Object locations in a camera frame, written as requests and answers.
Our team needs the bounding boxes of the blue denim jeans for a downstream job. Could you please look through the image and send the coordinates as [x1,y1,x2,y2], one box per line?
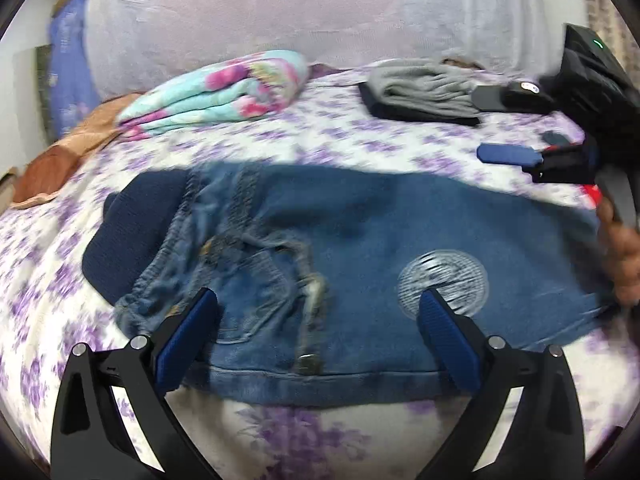
[81,159,622,409]

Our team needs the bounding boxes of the person right hand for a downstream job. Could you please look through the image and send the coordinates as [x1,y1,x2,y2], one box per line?
[597,197,640,307]

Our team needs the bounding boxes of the dark green folded garment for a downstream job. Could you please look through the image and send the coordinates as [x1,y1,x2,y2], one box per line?
[541,131,572,148]

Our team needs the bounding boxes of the red track pants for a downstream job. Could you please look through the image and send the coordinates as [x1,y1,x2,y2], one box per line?
[540,144,602,206]

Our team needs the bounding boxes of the grey folded garment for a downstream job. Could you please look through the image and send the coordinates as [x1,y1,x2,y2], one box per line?
[367,58,478,119]

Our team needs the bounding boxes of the purple floral bed sheet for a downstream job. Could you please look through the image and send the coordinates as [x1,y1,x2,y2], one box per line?
[0,58,637,480]

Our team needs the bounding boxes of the brown orange pillow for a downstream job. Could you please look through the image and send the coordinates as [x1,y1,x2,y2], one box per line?
[10,93,140,209]

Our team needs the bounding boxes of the floral folded blanket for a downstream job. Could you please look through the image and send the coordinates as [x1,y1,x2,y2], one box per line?
[116,50,310,140]

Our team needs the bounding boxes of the blue floral cloth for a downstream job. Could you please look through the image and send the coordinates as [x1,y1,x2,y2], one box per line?
[48,0,102,140]

